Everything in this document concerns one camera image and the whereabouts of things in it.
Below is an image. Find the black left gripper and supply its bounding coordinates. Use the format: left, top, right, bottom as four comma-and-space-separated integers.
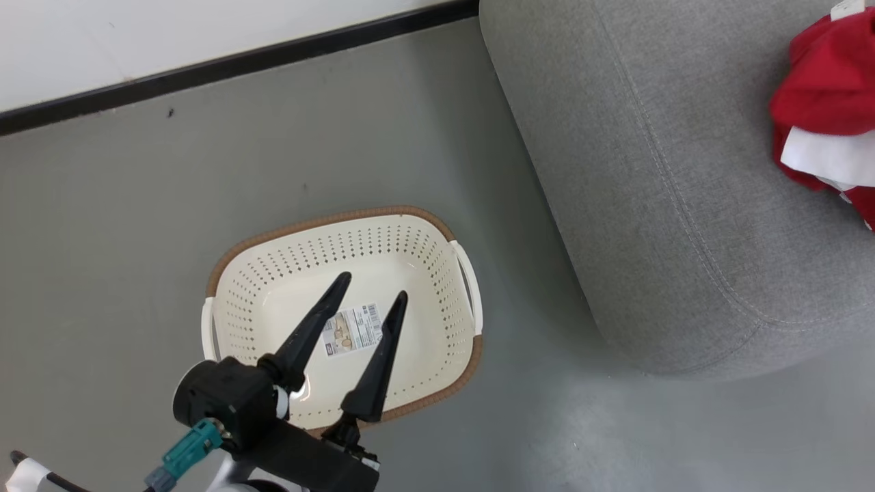
252, 272, 409, 492

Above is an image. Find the red jersey with black numbers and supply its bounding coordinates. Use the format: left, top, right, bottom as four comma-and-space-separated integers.
769, 7, 875, 230

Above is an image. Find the cream perforated laundry basket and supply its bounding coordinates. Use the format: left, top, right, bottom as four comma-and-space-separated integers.
200, 205, 485, 433

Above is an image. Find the grey fabric sofa seat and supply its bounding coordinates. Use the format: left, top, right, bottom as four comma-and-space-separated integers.
479, 0, 875, 381

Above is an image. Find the printed paper label sticker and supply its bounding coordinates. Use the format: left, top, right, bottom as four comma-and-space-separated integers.
321, 303, 384, 359

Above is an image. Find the teal cable connector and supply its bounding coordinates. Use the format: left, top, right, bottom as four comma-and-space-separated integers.
163, 418, 224, 480

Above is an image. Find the black wall baseboard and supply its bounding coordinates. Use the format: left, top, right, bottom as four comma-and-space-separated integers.
0, 0, 479, 137

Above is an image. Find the black cable with white tape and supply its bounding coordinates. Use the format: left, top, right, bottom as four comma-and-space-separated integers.
5, 450, 93, 492

